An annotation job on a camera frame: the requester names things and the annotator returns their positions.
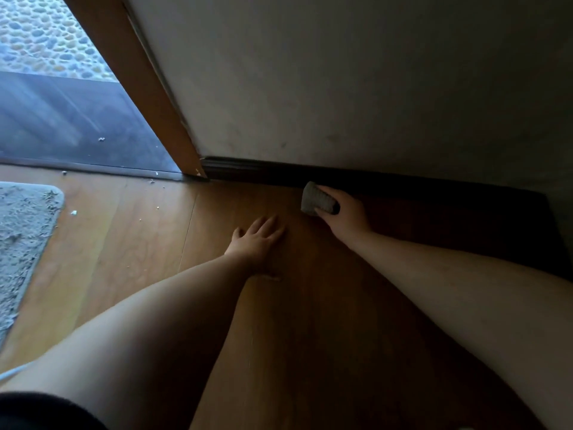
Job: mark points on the person's left hand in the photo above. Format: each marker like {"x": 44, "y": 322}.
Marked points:
{"x": 255, "y": 246}

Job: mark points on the grey cleaning cloth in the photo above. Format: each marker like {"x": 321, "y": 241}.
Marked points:
{"x": 318, "y": 199}

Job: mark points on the grey fluffy floor mat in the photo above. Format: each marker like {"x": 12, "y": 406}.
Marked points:
{"x": 22, "y": 246}

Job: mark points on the person's right forearm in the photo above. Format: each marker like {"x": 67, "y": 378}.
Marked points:
{"x": 483, "y": 300}

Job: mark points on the black shirt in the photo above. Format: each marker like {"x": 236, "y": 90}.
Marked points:
{"x": 45, "y": 414}

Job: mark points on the person's right hand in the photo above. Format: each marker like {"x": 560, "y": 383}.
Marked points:
{"x": 349, "y": 219}

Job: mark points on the person's left forearm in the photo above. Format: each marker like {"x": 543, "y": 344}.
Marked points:
{"x": 134, "y": 344}

